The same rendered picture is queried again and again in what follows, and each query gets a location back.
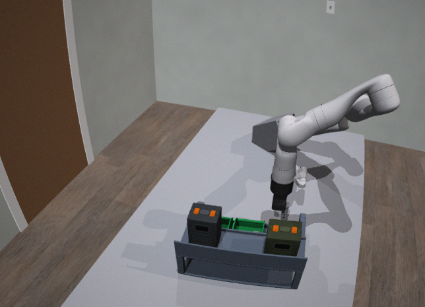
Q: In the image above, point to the grey metal shelf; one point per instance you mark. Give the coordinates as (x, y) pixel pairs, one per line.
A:
(235, 260)

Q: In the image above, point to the dark green case with orange latches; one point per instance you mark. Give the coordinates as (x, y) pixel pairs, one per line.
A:
(283, 237)

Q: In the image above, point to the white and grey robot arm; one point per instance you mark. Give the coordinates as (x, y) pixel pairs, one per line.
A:
(334, 116)

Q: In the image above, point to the green open bin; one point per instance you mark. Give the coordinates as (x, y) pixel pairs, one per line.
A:
(248, 225)
(227, 222)

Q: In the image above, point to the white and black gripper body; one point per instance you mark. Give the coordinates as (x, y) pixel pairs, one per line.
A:
(282, 184)

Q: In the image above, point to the black tool case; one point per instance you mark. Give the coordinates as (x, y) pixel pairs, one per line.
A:
(204, 224)

